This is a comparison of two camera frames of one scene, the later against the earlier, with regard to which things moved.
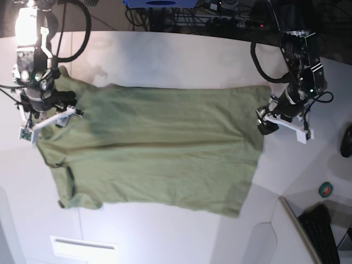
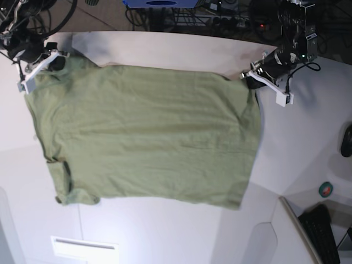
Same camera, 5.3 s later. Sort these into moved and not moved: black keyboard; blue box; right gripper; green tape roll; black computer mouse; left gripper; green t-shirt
Moved: left gripper; right gripper; green t-shirt
Not moved: black keyboard; blue box; green tape roll; black computer mouse
